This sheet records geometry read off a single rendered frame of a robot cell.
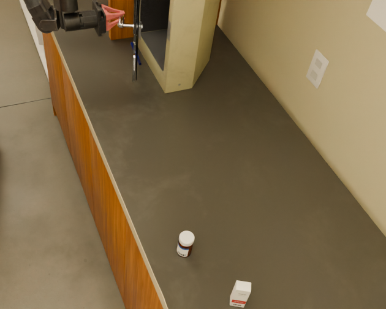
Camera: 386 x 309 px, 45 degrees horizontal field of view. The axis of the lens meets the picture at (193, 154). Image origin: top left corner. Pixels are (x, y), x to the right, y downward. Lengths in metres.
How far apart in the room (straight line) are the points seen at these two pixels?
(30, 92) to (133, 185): 1.87
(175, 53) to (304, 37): 0.44
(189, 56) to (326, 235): 0.76
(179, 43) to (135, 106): 0.27
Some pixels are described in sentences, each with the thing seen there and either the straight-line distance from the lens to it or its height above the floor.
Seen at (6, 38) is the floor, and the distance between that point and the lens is 3.69.
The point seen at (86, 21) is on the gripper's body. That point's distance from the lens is 1.59.
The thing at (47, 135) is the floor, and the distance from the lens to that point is 2.90.
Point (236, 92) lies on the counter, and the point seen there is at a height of 0.94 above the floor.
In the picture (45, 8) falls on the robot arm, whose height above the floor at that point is 1.25.
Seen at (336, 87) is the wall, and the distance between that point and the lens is 1.57.
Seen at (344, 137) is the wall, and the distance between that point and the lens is 1.59.
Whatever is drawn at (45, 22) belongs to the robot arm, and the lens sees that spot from 1.59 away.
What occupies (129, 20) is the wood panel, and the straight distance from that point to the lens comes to 1.96.
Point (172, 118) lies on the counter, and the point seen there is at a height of 0.94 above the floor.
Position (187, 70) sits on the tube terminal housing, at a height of 1.03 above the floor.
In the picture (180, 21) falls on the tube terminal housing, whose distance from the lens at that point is 1.56.
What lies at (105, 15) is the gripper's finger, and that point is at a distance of 1.58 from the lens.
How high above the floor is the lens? 2.06
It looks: 47 degrees down
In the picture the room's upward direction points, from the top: 10 degrees clockwise
